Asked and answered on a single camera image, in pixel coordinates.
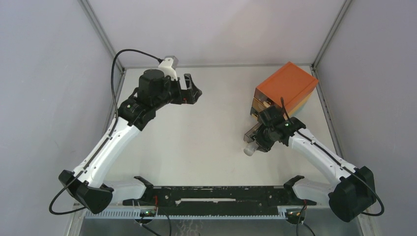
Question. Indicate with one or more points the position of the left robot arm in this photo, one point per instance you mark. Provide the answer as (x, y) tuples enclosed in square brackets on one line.
[(85, 183)]

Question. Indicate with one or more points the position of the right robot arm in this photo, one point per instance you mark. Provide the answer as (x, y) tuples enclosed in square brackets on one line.
[(350, 191)]

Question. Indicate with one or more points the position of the orange clear drawer organizer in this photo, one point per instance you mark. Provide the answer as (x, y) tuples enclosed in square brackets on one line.
[(290, 83)]

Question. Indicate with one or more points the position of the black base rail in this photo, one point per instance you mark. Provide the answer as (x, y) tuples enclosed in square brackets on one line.
[(217, 201)]

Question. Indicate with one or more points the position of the clear small bottle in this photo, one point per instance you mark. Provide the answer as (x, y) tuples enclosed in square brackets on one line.
[(250, 149)]

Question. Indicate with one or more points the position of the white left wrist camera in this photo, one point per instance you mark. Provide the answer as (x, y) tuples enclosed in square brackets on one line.
[(168, 67)]

